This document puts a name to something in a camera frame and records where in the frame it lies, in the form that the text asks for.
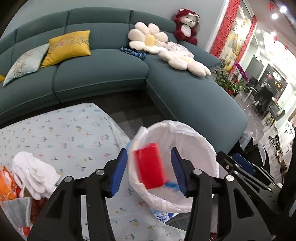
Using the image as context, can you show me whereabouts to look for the yellow embroidered cushion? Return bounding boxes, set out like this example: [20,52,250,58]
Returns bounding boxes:
[40,30,91,68]

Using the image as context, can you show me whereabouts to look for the potted green plant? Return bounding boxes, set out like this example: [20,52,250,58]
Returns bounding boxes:
[213,68,247,97]

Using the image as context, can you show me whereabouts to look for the blue knotted rope toy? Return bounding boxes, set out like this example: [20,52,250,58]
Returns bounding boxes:
[120,47,147,60]

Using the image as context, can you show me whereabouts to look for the floral light blue tablecloth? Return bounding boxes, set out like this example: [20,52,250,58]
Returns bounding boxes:
[1,103,185,240]

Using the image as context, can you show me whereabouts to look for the red rectangular box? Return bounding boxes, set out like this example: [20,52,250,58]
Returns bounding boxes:
[133,143,166,190]

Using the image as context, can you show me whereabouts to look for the white cloth gloves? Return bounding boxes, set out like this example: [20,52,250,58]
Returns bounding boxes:
[11,152,61,200]

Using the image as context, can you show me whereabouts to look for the orange plastic bag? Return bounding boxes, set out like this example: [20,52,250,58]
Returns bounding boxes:
[0,166,17,201]

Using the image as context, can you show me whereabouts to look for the red white plastic bag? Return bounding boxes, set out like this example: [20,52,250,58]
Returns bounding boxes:
[1,184,52,240]

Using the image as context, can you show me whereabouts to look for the teal sectional sofa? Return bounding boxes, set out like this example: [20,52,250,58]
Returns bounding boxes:
[1,7,248,152]

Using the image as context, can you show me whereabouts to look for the light blue floral cushion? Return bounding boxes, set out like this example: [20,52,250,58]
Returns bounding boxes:
[3,44,49,87]

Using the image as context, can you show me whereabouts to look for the upright white flower pillow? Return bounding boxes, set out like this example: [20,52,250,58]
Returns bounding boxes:
[127,22,168,54]

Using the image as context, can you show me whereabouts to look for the pink patterned blanket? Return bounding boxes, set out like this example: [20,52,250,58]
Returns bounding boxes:
[164,41,188,52]

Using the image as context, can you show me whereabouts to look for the trash bin with white liner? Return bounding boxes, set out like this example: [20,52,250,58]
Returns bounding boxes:
[128,120,219,213]

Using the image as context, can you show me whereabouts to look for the flat white flower pillow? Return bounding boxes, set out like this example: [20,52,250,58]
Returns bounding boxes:
[158,50,211,77]

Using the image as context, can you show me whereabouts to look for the red white plush bear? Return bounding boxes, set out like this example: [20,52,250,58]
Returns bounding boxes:
[174,9,200,46]

